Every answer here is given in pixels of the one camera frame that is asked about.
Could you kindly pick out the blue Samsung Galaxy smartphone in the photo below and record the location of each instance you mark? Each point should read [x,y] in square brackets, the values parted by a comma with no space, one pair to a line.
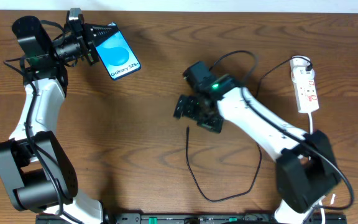
[117,56]

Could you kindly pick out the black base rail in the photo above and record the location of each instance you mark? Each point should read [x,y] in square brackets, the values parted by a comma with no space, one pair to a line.
[136,218]

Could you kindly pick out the white paper scrap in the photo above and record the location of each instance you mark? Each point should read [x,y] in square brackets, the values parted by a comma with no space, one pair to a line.
[332,199]

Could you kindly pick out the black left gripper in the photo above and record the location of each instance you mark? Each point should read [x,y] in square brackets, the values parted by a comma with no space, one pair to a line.
[86,43]

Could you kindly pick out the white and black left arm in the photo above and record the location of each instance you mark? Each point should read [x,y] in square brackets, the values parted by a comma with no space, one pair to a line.
[36,173]

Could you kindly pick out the white power strip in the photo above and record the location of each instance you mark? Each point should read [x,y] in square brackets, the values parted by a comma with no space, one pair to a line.
[302,76]

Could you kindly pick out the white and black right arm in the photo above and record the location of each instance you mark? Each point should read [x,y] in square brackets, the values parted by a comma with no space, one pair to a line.
[306,169]

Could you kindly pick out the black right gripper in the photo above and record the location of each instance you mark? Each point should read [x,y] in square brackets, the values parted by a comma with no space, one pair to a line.
[196,111]

